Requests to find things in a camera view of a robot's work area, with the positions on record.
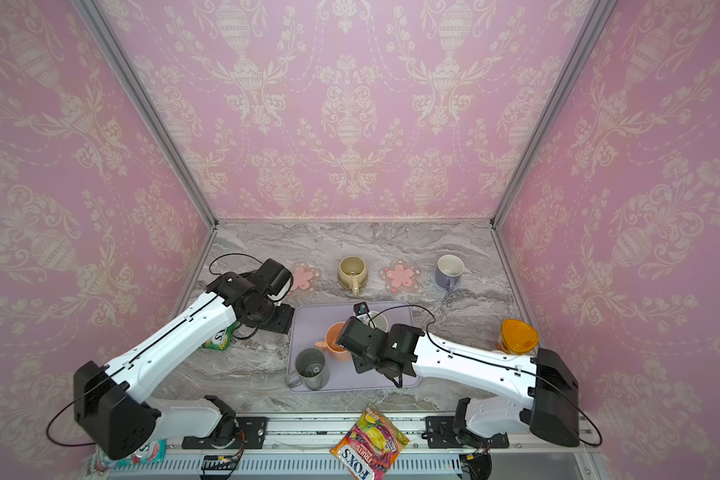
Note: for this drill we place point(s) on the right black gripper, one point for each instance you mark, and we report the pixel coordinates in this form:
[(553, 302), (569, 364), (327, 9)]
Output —
[(367, 362)]

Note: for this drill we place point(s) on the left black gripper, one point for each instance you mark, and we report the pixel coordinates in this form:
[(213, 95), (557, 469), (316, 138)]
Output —
[(278, 317)]

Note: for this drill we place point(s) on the white speckled mug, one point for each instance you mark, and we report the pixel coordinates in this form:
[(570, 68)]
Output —
[(377, 320)]

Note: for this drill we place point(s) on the pink flower coaster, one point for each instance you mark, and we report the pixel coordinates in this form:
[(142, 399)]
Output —
[(400, 277), (306, 278)]

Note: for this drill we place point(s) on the grey green mug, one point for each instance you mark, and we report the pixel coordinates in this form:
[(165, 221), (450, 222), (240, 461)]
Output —
[(310, 370)]

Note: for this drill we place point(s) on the beige yellow mug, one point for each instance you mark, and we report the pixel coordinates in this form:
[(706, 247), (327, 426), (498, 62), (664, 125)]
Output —
[(353, 274)]

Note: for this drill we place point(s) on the lavender mug white inside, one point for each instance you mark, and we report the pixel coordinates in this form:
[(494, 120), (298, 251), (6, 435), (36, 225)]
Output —
[(448, 272)]

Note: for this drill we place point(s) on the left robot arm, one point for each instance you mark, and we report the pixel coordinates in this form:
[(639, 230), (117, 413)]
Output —
[(114, 403)]

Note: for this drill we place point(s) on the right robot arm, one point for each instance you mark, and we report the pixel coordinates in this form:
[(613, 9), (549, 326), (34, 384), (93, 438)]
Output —
[(541, 391)]

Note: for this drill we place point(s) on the yellow green Fox's candy bag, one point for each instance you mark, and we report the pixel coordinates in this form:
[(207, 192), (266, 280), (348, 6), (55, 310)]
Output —
[(222, 339)]

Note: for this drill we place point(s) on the lavender plastic tray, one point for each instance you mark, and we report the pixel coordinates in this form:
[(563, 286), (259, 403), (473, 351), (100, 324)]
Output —
[(310, 322)]

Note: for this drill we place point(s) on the peach pink mug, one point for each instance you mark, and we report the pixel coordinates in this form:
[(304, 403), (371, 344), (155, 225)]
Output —
[(330, 346)]

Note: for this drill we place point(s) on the red Fox's candy bag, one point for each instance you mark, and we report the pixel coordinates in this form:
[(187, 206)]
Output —
[(371, 446)]

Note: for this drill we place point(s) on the orange lidded jar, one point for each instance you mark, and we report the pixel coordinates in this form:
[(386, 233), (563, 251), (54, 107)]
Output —
[(517, 337)]

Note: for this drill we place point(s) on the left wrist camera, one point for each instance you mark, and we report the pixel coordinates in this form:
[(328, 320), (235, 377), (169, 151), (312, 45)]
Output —
[(273, 280)]

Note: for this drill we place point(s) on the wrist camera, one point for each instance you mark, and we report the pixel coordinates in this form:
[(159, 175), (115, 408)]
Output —
[(362, 312), (273, 280)]

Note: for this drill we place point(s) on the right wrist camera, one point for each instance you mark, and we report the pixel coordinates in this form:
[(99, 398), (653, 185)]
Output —
[(362, 312)]

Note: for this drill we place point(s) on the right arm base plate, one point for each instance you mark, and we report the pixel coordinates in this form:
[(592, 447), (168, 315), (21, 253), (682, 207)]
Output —
[(451, 432)]

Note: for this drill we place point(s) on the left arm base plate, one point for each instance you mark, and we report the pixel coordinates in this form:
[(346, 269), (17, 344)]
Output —
[(250, 435)]

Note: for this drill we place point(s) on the aluminium front rail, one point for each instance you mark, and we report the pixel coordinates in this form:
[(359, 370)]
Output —
[(415, 445)]

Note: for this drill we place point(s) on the left aluminium corner post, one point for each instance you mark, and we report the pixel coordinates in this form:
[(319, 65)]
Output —
[(94, 18)]

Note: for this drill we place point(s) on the aluminium corner post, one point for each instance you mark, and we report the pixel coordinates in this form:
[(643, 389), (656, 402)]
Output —
[(592, 27), (94, 18)]

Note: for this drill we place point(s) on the right aluminium corner post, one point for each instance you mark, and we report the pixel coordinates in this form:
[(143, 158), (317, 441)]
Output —
[(592, 27)]

